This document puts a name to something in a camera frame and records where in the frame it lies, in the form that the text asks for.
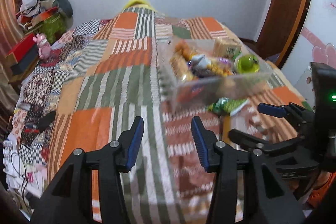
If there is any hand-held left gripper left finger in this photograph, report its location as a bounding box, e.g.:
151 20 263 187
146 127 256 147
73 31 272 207
31 116 145 224

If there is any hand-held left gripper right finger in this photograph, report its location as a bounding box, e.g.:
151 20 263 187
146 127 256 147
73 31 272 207
191 116 306 224

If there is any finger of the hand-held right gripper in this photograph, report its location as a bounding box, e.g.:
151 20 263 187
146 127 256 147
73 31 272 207
257 102 316 130
228 129 306 159

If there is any yellow snack stick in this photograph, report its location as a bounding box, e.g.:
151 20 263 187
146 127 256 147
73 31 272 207
223 115 233 141

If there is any green snack packet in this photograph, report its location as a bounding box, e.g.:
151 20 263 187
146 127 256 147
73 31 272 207
207 98 249 116

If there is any clear plastic container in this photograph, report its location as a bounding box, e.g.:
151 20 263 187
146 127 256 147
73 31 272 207
157 38 271 112

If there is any green jelly cup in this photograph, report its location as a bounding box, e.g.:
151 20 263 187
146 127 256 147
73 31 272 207
235 55 260 74

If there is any red snack packet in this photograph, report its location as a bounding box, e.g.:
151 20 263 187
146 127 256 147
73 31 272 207
176 80 218 104

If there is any long biscuit packet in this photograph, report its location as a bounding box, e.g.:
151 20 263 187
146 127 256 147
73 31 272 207
213 38 242 59

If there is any white appliance with stickers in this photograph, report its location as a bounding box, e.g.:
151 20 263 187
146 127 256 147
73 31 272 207
296 65 316 109

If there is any orange green patchwork blanket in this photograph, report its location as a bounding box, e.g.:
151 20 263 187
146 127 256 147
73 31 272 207
47 7 313 224

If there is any orange patterned cloth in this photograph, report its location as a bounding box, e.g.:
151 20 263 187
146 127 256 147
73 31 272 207
307 172 336 212

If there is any black flat object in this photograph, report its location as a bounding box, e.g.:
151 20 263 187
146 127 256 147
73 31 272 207
39 110 57 128

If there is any brown wooden door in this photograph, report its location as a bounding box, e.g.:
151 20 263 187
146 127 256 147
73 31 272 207
256 0 314 67

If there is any checkered patterned quilt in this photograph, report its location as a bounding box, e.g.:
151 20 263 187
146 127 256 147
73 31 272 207
5 19 105 177

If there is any pink plush toy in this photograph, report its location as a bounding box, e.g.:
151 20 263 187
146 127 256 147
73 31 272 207
33 33 52 59

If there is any green bag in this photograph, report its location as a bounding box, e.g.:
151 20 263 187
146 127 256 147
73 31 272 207
39 17 68 43

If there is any yellow foam tube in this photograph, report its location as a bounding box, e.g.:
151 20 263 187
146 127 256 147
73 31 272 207
123 0 156 12

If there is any red black box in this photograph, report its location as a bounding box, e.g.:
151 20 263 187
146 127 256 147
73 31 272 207
5 35 40 75

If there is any pile of boxes and papers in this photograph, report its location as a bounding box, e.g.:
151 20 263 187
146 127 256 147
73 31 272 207
16 0 59 30

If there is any striped orange curtain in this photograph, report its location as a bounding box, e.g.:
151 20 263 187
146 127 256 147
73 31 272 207
0 0 32 83

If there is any pink cartoon wall sticker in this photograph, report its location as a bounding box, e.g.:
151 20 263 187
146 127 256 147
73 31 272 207
302 27 336 75

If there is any thin dark cable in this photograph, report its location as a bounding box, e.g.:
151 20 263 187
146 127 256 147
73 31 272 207
11 153 34 199

